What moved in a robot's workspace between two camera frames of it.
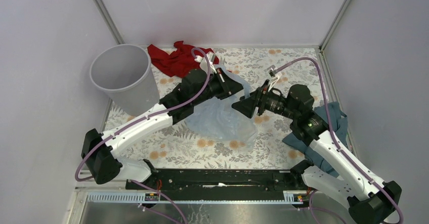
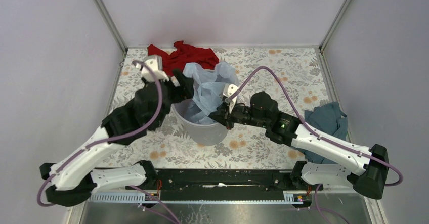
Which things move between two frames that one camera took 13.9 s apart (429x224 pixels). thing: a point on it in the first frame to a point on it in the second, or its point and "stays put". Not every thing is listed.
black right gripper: x=259 y=98 to x=223 y=115
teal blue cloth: x=339 y=121 stays put
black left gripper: x=228 y=86 to x=186 y=89
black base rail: x=219 y=181 stays put
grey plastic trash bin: x=125 y=71 to x=203 y=133
